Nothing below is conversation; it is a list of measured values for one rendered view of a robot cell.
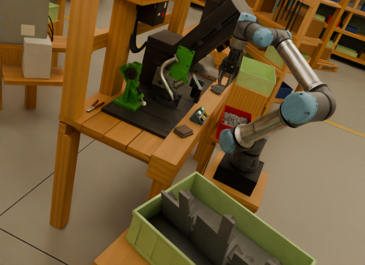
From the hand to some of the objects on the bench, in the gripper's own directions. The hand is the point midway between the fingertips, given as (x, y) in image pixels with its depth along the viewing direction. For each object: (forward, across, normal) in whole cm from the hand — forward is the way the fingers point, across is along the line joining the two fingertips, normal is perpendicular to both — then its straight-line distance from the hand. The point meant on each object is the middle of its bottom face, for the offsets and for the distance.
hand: (223, 83), depth 162 cm
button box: (+43, -10, +30) cm, 53 cm away
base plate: (+41, -40, +49) cm, 76 cm away
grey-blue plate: (+39, -24, +58) cm, 74 cm away
